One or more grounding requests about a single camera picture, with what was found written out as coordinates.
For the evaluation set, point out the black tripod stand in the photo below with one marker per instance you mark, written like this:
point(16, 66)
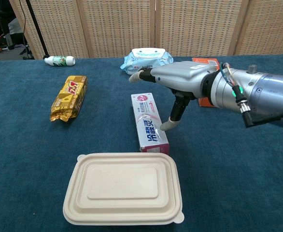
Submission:
point(36, 26)

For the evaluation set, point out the beige lidded food container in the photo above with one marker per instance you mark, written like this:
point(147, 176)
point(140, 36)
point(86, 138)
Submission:
point(122, 183)

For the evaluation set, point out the dark blue tablecloth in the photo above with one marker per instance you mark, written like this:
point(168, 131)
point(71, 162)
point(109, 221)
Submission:
point(107, 120)

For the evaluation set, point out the orange cardboard box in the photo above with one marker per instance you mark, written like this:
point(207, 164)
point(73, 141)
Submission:
point(204, 59)

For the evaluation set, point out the white and pink toothpaste box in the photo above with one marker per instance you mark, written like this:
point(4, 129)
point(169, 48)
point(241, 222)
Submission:
point(146, 116)

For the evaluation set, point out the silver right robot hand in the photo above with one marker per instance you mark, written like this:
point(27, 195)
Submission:
point(180, 75)

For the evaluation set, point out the woven folding screen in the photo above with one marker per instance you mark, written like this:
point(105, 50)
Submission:
point(122, 26)

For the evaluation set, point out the gold snack bag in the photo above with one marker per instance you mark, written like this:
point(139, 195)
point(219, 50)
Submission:
point(69, 96)

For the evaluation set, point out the light blue wet wipes pack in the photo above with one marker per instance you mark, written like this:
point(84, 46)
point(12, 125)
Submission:
point(141, 61)

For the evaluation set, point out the white bottle with green label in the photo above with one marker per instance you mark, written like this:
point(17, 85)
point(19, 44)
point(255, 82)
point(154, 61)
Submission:
point(59, 61)

